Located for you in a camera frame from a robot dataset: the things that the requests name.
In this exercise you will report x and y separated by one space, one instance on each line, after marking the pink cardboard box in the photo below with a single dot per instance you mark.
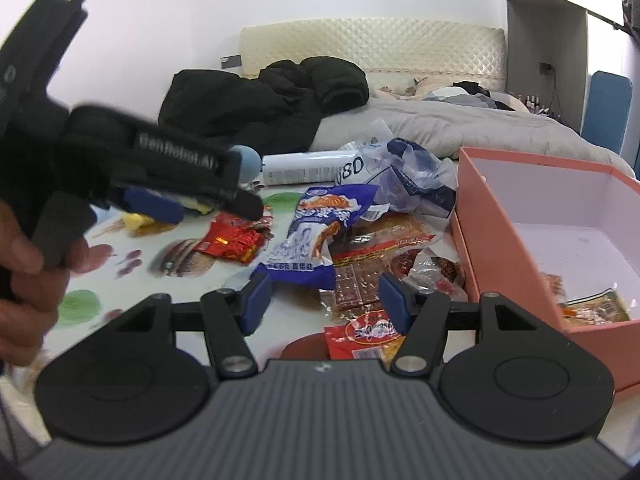
480 245

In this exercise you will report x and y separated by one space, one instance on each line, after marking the small black cloth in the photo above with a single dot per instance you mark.
472 87

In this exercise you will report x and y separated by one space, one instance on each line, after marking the person's left hand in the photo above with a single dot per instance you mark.
20 260

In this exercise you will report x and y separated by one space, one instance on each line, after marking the row of small bottles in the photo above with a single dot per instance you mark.
537 105

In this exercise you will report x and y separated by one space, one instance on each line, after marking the grey wall plate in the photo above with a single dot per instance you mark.
231 62

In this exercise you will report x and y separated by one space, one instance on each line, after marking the printed bed sheet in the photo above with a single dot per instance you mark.
140 272

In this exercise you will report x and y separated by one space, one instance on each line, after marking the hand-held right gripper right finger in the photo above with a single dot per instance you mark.
394 302

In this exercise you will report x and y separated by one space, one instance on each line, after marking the printed pillow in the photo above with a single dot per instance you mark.
405 87

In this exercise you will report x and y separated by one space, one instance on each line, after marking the blue upholstered chair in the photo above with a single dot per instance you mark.
607 110

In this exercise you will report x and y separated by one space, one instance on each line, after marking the clear dark red snack packet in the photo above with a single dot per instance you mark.
435 270

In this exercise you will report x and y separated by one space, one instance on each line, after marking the black jacket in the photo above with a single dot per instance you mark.
235 105

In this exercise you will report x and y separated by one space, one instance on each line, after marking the blue white snack bag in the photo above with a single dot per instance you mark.
310 240

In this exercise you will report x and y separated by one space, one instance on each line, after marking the grey tall cabinet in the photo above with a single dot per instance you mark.
535 45

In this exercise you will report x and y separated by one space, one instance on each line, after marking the clear packet of brown squares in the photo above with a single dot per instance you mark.
357 285

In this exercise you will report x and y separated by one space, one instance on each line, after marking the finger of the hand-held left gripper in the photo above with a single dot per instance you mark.
245 204
155 206

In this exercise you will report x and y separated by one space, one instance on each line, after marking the red shrimp snack packet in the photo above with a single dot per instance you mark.
360 332

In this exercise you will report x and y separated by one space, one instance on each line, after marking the clear blue plastic bag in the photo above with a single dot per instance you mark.
400 172

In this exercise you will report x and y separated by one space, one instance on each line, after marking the white spray can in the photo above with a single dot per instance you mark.
305 167

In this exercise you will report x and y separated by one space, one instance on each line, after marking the orange bread snack packet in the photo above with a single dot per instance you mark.
385 235

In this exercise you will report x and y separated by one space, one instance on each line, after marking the grey duvet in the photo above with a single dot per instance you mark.
450 120

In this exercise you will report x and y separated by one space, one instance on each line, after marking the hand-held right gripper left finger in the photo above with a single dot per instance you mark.
257 302

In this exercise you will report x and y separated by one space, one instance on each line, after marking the clear golden brown snack packet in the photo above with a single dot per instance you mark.
595 306

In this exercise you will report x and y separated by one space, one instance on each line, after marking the black wall charger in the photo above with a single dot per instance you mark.
545 67

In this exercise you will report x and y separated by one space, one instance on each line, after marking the light blue white cloth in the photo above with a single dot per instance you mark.
450 94

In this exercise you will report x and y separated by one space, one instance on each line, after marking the small red snack packet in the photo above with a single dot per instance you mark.
225 241

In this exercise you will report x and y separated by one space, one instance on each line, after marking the cream quilted headboard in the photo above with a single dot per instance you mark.
380 45

